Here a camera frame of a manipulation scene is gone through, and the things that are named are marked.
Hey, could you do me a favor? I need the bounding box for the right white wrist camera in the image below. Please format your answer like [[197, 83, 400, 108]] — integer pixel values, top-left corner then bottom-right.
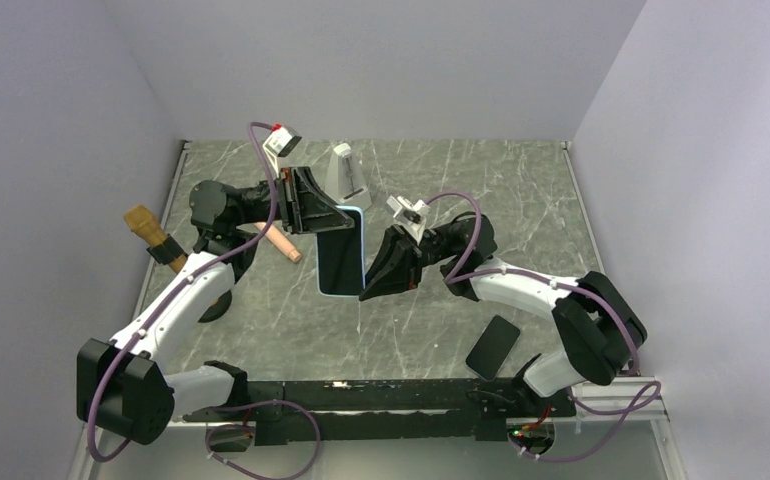
[[386, 196, 430, 244]]

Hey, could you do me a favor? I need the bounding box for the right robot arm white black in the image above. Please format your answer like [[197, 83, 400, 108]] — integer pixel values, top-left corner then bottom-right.
[[359, 213, 648, 416]]

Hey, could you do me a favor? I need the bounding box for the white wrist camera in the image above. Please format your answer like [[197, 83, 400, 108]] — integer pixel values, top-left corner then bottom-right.
[[262, 123, 302, 158], [386, 196, 430, 244]]

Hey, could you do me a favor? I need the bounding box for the light blue phone case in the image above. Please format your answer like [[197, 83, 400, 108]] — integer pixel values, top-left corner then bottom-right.
[[315, 206, 368, 299]]

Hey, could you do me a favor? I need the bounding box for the pink cylinder stick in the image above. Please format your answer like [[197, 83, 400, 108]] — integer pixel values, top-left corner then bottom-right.
[[254, 222, 302, 263]]

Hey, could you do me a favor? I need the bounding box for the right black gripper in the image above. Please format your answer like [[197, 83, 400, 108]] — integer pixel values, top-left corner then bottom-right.
[[355, 223, 456, 299]]

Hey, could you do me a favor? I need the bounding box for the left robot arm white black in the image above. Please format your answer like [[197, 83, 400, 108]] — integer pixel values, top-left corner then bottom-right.
[[76, 167, 362, 445]]

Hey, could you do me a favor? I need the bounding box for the grey metronome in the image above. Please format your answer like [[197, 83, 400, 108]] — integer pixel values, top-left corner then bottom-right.
[[324, 143, 372, 210]]

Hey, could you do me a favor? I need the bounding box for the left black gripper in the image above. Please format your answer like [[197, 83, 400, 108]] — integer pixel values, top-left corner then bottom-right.
[[235, 168, 358, 236]]

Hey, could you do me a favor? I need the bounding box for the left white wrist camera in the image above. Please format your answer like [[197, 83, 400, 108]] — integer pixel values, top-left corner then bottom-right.
[[262, 123, 302, 158]]

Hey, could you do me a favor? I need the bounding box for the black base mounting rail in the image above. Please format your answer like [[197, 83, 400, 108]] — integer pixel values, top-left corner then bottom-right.
[[184, 378, 576, 446]]

